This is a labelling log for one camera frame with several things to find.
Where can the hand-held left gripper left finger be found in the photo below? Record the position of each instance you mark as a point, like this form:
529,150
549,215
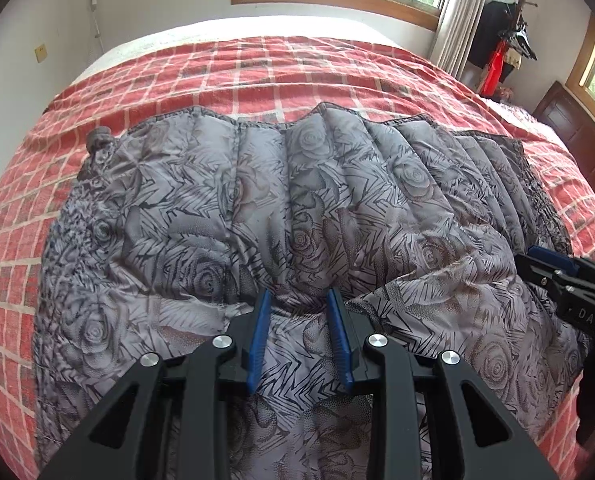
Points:
258,342

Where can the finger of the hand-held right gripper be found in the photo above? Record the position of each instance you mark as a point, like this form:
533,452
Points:
542,252
535,272

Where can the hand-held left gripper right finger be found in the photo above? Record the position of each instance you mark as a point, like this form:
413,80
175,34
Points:
338,342

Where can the grey quilted rose-print jacket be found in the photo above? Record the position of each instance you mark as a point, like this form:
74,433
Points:
287,220

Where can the black clothes hanger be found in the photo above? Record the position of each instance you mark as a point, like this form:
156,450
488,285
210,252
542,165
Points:
520,40

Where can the dark wooden headboard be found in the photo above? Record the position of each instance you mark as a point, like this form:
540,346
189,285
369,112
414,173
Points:
577,130

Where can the red hanging bag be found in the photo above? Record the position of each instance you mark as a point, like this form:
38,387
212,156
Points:
492,72

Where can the small wooden framed window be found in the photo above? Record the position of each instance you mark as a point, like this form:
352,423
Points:
585,55

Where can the red plaid blanket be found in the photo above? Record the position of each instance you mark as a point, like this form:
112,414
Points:
22,260

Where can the white curtain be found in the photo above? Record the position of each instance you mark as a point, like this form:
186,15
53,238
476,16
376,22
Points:
460,15

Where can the wooden coat rack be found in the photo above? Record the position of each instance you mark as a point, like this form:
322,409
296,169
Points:
520,0

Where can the wall socket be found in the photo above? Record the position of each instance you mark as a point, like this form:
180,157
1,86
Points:
40,53

